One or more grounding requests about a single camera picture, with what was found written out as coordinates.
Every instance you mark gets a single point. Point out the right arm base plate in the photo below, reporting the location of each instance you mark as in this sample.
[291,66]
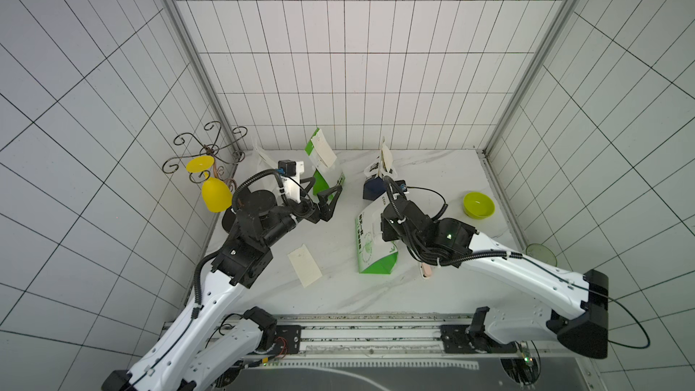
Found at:
[457,340]

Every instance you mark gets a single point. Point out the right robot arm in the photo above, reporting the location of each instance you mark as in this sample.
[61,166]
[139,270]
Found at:
[567,307]

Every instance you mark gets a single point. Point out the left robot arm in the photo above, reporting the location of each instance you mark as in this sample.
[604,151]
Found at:
[267,206]

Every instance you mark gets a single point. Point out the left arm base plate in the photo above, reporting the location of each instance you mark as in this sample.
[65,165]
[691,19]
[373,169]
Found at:
[282,339]

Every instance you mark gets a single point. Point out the green white bag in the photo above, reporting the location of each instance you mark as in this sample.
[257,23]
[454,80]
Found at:
[328,171]
[375,256]

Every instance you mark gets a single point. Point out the yellow saucer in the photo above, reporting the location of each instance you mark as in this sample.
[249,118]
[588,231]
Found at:
[200,164]

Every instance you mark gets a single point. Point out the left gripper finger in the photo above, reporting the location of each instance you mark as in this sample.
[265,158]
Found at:
[306,186]
[328,200]

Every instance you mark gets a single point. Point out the aluminium rail frame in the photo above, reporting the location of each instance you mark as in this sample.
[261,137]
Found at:
[351,342]

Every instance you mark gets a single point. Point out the pink stapler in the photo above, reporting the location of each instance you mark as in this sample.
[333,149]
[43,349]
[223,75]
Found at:
[426,271]

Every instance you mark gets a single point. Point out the yellow cup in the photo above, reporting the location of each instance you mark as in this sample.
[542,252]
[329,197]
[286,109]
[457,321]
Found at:
[217,195]

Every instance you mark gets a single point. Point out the white paper bag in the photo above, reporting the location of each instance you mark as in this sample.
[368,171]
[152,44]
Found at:
[262,160]

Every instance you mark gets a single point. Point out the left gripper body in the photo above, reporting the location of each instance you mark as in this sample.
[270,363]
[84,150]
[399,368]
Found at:
[304,210]

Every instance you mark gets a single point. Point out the green bowl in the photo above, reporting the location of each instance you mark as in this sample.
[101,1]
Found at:
[478,205]

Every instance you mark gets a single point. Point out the green glass coaster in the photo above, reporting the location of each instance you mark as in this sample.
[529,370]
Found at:
[541,253]

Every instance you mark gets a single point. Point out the black scroll metal stand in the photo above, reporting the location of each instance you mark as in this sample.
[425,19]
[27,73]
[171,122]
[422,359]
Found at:
[226,157]

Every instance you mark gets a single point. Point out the navy beige bag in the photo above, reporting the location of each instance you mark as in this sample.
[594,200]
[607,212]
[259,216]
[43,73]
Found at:
[374,185]

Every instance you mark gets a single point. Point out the black oval stand base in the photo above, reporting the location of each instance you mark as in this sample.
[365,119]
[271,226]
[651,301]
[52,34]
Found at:
[242,215]

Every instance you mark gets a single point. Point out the cream receipt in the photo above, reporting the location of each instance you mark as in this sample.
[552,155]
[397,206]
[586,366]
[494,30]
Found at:
[386,160]
[305,266]
[322,150]

